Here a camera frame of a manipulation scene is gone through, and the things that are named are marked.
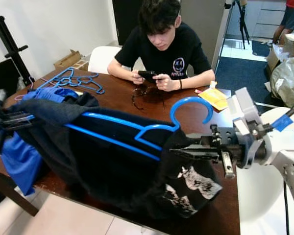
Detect standing person red shirt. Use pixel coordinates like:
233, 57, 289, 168
272, 0, 294, 45

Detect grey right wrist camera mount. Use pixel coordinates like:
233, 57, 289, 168
228, 87, 272, 167

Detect blue garment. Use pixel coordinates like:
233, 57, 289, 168
0, 87, 79, 196

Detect black smartphone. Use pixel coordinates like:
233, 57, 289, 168
137, 70, 157, 83

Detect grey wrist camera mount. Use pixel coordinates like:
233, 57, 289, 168
228, 87, 272, 167
0, 88, 9, 109

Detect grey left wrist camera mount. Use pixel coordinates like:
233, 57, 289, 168
0, 88, 9, 109

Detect black eyeglasses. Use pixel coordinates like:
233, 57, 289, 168
131, 87, 162, 110

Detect yellow paper packet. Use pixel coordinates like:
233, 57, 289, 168
197, 81, 228, 111

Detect black tripod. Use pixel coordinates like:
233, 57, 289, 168
230, 0, 253, 49
0, 2, 35, 86

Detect dark blue floor mat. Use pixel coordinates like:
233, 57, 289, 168
216, 40, 272, 96

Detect seated person black t-shirt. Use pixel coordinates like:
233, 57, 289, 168
107, 0, 216, 93

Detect black white-printed t-shirt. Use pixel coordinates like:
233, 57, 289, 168
69, 109, 223, 218

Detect grey plastic bag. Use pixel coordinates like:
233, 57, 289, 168
270, 56, 294, 109

